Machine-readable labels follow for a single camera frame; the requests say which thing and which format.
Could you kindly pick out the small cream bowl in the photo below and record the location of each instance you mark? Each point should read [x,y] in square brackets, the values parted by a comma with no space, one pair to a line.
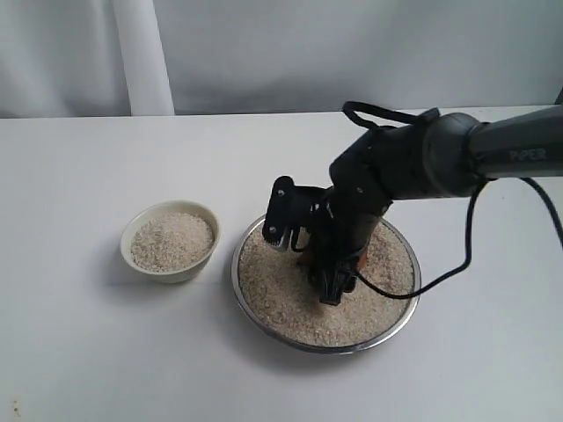
[171,242]

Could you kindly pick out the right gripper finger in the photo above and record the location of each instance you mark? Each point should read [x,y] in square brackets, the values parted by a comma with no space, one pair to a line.
[332,278]
[295,217]

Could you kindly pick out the brown wooden cup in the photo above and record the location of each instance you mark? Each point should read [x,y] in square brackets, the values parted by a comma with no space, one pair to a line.
[307,258]

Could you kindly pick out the round steel rice tray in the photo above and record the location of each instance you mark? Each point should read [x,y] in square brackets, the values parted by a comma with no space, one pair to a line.
[272,290]

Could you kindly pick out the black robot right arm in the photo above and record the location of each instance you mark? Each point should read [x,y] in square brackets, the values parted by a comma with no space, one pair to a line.
[401,156]

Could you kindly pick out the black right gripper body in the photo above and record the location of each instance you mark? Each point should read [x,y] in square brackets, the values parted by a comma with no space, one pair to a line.
[352,207]

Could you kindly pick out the white backdrop curtain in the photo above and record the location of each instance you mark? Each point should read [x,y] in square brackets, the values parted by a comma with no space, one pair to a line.
[119,58]

